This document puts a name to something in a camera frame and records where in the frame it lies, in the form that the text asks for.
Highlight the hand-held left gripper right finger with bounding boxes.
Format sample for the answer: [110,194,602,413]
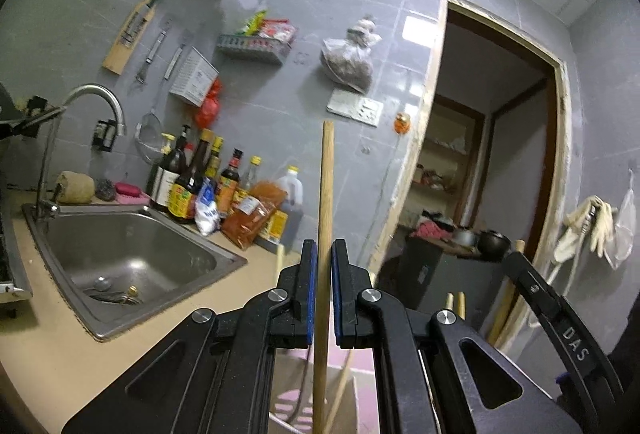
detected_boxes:
[331,239,581,434]

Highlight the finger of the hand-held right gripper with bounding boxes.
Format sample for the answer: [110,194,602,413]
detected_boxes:
[502,251,568,321]

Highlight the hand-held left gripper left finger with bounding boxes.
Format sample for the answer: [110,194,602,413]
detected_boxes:
[62,239,319,434]

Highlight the thick brown wooden chopstick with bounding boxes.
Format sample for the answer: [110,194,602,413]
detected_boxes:
[311,120,335,434]

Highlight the pink plastic utensil basket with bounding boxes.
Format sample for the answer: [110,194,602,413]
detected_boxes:
[269,354,382,434]

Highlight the black pot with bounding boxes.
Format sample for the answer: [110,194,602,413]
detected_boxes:
[477,229,512,258]

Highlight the cream rubber gloves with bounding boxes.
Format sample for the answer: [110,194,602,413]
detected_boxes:
[553,195,616,263]

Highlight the black cabinet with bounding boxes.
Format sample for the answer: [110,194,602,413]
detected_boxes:
[399,236,507,331]

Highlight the red chili powder bag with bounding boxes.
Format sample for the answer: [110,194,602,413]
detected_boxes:
[220,181,287,251]

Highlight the clear hanging plastic bag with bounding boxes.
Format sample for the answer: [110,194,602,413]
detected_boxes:
[603,170,635,271]

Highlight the large cooking oil jug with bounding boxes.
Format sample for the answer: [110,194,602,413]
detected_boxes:
[257,165,305,246]

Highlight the red pink rag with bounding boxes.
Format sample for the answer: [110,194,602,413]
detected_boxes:
[417,219,454,241]

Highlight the clear yellow capped bottle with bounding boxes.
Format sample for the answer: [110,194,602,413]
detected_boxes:
[237,156,263,206]

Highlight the white blue salt bag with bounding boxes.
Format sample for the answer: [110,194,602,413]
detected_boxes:
[193,178,222,235]

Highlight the red labelled sauce bottle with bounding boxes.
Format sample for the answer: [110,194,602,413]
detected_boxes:
[217,148,245,216]

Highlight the wooden shelf unit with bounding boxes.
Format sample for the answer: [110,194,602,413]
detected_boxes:
[409,133,477,196]

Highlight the dark soy sauce bottle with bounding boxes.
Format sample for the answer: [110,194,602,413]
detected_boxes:
[167,128,214,225]

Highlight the yellow capped dark bottle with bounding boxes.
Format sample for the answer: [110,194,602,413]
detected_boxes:
[204,136,225,181]

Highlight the stainless steel sink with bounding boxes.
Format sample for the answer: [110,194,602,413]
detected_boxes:
[22,204,249,343]

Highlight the pink soap dish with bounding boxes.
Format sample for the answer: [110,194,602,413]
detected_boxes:
[114,182,151,203]

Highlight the red plastic bag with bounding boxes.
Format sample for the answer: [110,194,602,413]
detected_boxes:
[194,78,223,130]

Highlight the metal mesh strainer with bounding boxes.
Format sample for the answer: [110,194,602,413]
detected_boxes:
[133,44,186,164]

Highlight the clear bag of dried goods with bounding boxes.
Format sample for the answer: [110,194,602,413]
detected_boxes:
[320,13,381,94]

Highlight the steel wool scrubber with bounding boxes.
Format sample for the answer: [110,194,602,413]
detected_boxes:
[93,178,117,203]

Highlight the white perforated box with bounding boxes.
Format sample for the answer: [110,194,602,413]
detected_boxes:
[168,46,220,105]

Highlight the tan loofah sponge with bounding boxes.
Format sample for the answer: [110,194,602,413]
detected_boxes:
[53,171,96,205]

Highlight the red snack packet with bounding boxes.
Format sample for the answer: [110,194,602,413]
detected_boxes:
[257,17,299,43]

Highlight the green yellow packet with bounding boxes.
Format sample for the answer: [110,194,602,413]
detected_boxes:
[237,10,269,37]

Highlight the metal peeler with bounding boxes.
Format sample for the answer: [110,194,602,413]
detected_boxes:
[135,31,169,85]

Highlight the chrome faucet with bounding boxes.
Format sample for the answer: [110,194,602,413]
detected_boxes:
[35,83,126,218]

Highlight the wooden knife board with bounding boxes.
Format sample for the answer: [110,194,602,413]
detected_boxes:
[102,0,157,76]

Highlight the black metal fixture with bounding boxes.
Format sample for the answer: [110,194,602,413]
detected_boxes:
[0,83,67,141]

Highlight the white shower hose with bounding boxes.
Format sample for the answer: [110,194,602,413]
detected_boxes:
[525,208,597,331]

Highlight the thin dark utensil handle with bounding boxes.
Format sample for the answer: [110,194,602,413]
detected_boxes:
[287,348,312,421]

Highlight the thin wall cable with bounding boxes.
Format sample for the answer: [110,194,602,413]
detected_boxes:
[366,132,401,256]

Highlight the white wall switch socket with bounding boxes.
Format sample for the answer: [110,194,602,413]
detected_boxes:
[326,88,385,128]

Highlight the wooden door frame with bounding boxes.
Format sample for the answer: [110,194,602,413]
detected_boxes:
[366,0,574,356]

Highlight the grey wall shelf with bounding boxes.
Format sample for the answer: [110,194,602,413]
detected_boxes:
[215,33,294,65]

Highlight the black wall socket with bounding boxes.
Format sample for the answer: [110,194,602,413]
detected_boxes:
[92,118,117,151]

